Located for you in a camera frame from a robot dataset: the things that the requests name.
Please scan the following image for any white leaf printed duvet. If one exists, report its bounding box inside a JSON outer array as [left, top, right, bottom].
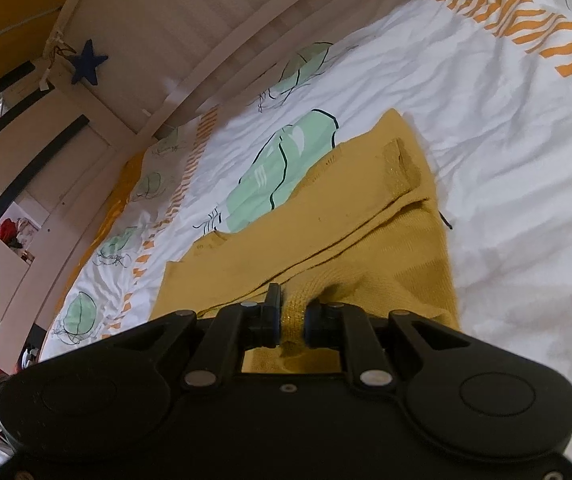
[[41, 0, 572, 466]]

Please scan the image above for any dark blue star decoration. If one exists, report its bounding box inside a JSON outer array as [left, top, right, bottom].
[[67, 40, 109, 86]]

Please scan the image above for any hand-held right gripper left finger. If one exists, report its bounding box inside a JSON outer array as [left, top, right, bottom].
[[138, 282, 284, 392]]

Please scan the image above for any pile of red clothes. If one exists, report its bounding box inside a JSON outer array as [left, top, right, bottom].
[[0, 215, 37, 266]]

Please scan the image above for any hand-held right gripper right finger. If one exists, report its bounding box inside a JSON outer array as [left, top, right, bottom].
[[303, 300, 471, 393]]

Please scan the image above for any yellow knit sweater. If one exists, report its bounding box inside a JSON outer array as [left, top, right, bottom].
[[150, 108, 461, 376]]

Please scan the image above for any black foam strip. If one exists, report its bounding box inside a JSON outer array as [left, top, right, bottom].
[[0, 115, 90, 167], [0, 60, 37, 117]]

